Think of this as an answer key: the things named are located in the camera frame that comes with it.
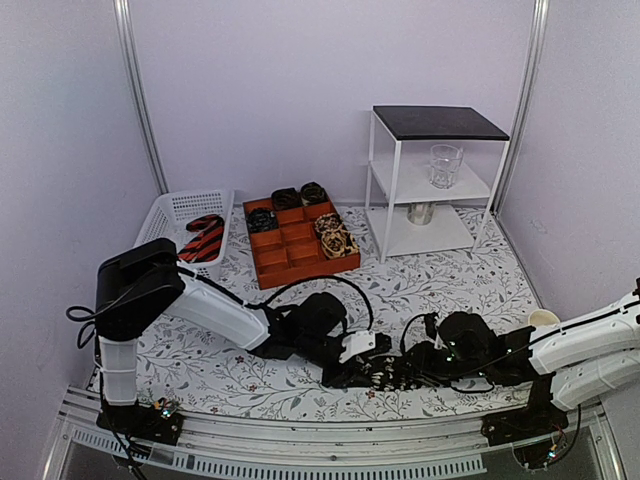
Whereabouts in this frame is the rolled beige patterned tie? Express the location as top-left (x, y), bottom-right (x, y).
top-left (321, 230), bottom-right (360, 260)

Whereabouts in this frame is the metal frame post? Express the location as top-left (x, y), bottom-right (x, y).
top-left (492, 0), bottom-right (550, 217)
top-left (113, 0), bottom-right (169, 195)

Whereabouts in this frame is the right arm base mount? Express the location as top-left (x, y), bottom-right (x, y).
top-left (481, 375), bottom-right (569, 470)

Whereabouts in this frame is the front metal rail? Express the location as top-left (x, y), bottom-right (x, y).
top-left (42, 389), bottom-right (626, 480)

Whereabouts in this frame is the rolled dark brown tie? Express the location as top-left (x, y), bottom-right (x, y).
top-left (271, 187), bottom-right (302, 211)

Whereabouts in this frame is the metal cup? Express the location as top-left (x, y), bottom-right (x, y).
top-left (407, 202), bottom-right (435, 226)

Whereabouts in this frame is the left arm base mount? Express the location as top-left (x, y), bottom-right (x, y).
top-left (96, 397), bottom-right (185, 446)

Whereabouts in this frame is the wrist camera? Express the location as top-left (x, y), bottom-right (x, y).
top-left (424, 312), bottom-right (442, 350)
top-left (338, 330), bottom-right (392, 364)

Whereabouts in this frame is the white plastic basket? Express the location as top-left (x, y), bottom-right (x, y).
top-left (133, 189), bottom-right (235, 281)

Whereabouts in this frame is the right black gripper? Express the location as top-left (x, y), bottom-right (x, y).
top-left (392, 342), bottom-right (489, 389)

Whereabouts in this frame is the cream ceramic mug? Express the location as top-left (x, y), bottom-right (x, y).
top-left (527, 309), bottom-right (561, 328)

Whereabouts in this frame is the right metal frame post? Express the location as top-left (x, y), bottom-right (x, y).
top-left (492, 0), bottom-right (550, 217)

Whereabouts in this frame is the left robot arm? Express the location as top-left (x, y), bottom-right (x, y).
top-left (65, 238), bottom-right (378, 434)

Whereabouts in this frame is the white shelf black top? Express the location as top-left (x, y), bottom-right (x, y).
top-left (365, 105), bottom-right (510, 262)

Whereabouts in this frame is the clear drinking glass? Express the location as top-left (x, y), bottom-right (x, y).
top-left (430, 144), bottom-right (464, 189)

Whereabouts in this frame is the rolled black beige tie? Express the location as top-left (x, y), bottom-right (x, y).
top-left (314, 212), bottom-right (344, 236)

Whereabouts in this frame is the black white floral tie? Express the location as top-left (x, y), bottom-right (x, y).
top-left (368, 356), bottom-right (415, 391)

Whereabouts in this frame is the red wooden compartment tray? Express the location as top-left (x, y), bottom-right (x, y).
top-left (249, 201), bottom-right (361, 290)

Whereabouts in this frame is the floral table mat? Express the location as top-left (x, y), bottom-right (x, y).
top-left (136, 207), bottom-right (538, 422)

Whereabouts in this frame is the rolled dark olive tie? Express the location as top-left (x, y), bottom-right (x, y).
top-left (300, 182), bottom-right (328, 206)

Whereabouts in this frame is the rolled black patterned tie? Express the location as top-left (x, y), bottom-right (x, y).
top-left (246, 207), bottom-right (279, 234)

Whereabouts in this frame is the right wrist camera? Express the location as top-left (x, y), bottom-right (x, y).
top-left (424, 312), bottom-right (442, 350)

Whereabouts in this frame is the left metal frame post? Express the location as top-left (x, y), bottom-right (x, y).
top-left (113, 0), bottom-right (169, 195)

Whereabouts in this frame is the red black striped tie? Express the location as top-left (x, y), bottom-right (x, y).
top-left (178, 214), bottom-right (225, 263)

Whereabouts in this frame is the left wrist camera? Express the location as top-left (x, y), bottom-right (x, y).
top-left (338, 330), bottom-right (392, 364)

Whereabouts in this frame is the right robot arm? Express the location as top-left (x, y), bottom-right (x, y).
top-left (401, 290), bottom-right (639, 436)

